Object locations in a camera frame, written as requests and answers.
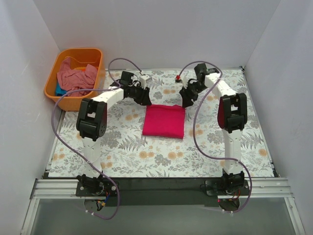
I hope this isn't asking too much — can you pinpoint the magenta t shirt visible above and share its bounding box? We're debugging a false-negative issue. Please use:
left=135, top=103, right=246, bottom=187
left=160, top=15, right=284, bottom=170
left=142, top=104, right=185, bottom=139

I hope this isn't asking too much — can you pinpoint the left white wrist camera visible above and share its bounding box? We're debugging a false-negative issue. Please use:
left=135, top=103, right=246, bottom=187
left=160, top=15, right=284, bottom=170
left=138, top=74, right=152, bottom=89

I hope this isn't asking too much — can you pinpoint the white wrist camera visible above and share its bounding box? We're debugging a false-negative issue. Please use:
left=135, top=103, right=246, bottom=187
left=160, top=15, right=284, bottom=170
left=138, top=74, right=152, bottom=89
left=175, top=75, right=191, bottom=90

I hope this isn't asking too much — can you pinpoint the teal garment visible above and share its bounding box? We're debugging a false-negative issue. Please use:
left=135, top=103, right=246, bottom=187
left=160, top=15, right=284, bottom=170
left=55, top=82, right=67, bottom=96

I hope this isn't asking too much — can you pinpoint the orange plastic basket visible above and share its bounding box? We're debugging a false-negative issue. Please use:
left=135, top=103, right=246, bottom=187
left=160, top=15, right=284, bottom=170
left=44, top=47, right=105, bottom=111

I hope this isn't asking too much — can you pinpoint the aluminium frame rail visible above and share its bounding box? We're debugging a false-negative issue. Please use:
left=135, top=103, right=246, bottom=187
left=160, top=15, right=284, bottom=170
left=22, top=178, right=305, bottom=235

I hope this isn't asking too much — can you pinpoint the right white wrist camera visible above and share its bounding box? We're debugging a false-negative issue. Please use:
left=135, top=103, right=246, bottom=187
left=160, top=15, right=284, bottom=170
left=175, top=75, right=191, bottom=90

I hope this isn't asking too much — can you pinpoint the floral table mat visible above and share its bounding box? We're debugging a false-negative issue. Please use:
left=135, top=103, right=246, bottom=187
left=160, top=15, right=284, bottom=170
left=48, top=69, right=274, bottom=178

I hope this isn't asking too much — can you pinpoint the salmon pink t shirt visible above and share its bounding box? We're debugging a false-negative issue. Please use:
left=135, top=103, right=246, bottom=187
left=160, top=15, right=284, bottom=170
left=56, top=57, right=98, bottom=92

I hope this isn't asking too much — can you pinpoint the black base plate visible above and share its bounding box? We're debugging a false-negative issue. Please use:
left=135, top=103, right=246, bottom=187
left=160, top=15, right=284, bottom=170
left=75, top=177, right=249, bottom=207

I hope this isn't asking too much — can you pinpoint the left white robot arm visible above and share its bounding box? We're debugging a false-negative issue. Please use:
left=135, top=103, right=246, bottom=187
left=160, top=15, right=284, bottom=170
left=76, top=71, right=152, bottom=196

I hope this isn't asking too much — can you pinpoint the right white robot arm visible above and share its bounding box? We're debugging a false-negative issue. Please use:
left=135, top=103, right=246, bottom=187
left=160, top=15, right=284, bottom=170
left=176, top=61, right=247, bottom=195

